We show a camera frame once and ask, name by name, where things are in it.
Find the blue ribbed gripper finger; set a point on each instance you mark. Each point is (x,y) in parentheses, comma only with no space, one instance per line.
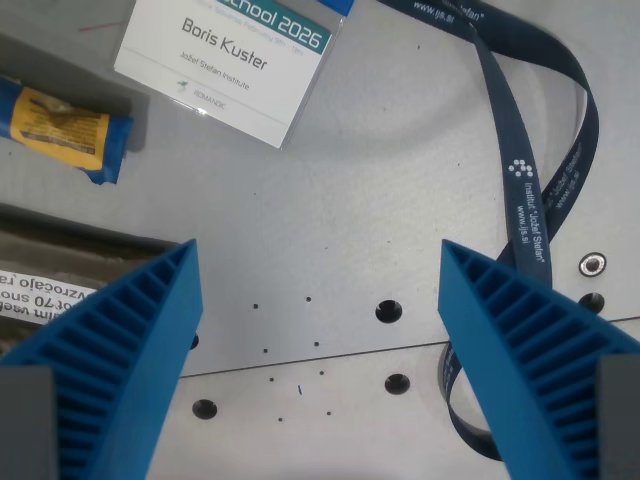
(495,320)
(150,320)

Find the blue and yellow snack bag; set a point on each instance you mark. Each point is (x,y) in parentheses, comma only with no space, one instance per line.
(60,127)

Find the silver table screw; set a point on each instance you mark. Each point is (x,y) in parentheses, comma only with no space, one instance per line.
(592,263)

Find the white name badge card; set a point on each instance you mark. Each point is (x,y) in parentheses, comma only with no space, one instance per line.
(220,75)

